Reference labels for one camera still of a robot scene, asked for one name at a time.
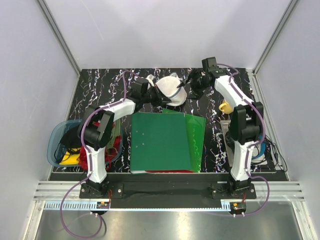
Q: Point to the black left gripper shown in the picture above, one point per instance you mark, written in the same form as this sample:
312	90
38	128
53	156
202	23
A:
159	100

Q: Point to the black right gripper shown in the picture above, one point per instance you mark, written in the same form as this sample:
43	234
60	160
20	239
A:
196	93

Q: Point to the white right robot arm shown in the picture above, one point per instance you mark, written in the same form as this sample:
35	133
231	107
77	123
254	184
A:
247	127

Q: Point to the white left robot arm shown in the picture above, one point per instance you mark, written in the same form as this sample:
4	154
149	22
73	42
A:
95	130

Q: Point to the olive green garment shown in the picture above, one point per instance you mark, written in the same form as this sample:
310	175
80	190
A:
115	132

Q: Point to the yellow tape roll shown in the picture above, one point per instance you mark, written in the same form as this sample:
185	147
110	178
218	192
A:
225	108

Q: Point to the light green plastic folder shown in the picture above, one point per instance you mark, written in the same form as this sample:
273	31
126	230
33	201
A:
195	131

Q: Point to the red garment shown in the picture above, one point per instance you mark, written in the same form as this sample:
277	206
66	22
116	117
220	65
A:
110	154

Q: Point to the red folder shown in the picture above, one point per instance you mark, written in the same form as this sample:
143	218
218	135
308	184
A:
169	171

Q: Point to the black garment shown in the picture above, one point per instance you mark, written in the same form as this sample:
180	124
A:
71	142

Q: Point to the blue plastic basket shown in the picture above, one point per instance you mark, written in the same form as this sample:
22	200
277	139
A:
55	151

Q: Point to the yellow garment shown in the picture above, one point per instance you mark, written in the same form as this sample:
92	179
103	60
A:
71	157

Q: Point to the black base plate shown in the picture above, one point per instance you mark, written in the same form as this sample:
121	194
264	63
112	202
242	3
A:
210	185

